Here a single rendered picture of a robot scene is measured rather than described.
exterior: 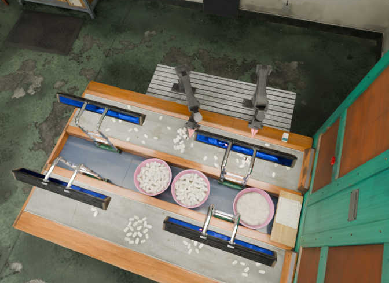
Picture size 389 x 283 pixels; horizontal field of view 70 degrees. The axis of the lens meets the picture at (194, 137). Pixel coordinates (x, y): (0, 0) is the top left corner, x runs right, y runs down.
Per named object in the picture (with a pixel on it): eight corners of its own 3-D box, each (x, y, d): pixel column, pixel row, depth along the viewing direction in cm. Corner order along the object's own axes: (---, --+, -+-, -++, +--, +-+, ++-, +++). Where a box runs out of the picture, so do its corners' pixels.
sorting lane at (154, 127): (86, 94, 231) (85, 93, 229) (309, 154, 201) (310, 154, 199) (69, 126, 220) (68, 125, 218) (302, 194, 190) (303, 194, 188)
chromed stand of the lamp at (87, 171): (85, 172, 210) (54, 153, 168) (109, 180, 206) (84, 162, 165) (73, 196, 203) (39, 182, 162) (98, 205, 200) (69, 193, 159)
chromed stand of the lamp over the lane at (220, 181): (224, 159, 207) (228, 136, 166) (250, 166, 204) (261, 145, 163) (217, 183, 201) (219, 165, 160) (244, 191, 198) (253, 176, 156)
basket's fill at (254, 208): (239, 188, 198) (241, 187, 193) (271, 198, 194) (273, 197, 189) (231, 220, 190) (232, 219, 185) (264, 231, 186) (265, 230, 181)
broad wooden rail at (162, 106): (99, 91, 248) (90, 80, 230) (306, 146, 218) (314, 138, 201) (93, 103, 243) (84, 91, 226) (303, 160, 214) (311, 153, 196)
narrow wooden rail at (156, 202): (54, 166, 215) (46, 162, 205) (290, 243, 185) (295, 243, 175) (51, 173, 213) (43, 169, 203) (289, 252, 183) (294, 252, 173)
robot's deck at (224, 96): (158, 66, 248) (157, 63, 245) (295, 95, 230) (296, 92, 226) (121, 159, 217) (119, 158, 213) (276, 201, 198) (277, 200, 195)
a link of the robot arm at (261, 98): (268, 106, 182) (272, 61, 184) (254, 105, 183) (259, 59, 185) (265, 109, 194) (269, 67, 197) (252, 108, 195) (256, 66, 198)
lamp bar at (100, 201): (22, 167, 175) (15, 164, 168) (112, 197, 164) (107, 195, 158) (15, 179, 172) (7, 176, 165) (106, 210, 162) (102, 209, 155)
